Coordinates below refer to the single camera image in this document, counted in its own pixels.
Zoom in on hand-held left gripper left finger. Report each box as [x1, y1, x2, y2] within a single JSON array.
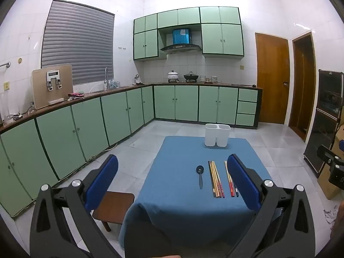
[[29, 154, 124, 258]]

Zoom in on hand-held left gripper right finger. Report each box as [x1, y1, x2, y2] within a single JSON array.
[[227, 154, 315, 258]]

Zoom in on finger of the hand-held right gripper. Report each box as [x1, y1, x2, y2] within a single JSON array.
[[316, 144, 335, 164]]

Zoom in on orange red patterned chopstick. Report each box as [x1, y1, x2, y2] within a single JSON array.
[[213, 161, 224, 197], [212, 161, 221, 198]]

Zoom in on plain wooden chopstick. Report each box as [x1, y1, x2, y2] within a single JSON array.
[[210, 161, 218, 198]]

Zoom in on black spoon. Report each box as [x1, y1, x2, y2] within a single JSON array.
[[196, 165, 205, 189]]

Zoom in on white utensil holder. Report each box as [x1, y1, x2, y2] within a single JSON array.
[[204, 124, 231, 148]]

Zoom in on cardboard box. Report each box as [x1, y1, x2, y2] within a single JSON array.
[[317, 125, 344, 200]]

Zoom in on wooden stool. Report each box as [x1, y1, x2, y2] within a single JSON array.
[[92, 191, 135, 232]]

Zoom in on black glass cabinet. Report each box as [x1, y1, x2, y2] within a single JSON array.
[[303, 69, 344, 178]]

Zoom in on green base cabinets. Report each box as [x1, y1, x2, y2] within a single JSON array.
[[0, 84, 263, 219]]

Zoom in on blue tablecloth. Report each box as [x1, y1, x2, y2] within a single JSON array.
[[118, 136, 272, 251]]

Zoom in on open wooden doorway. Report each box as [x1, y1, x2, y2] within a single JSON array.
[[288, 31, 316, 142]]

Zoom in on closed wooden door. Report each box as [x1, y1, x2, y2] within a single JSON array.
[[254, 32, 290, 125]]

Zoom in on water dispenser panel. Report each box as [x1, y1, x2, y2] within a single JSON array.
[[31, 64, 74, 110]]

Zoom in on black wok with lid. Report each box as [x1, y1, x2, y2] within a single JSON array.
[[183, 71, 200, 83]]

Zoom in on clear glass container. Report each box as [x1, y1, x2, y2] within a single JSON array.
[[0, 93, 14, 124]]

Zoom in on grey window blind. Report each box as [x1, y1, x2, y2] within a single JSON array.
[[41, 0, 115, 86]]

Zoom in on range hood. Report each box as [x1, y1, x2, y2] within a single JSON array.
[[160, 28, 202, 54]]

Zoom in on green wall cabinets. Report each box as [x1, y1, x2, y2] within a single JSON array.
[[133, 6, 245, 61]]

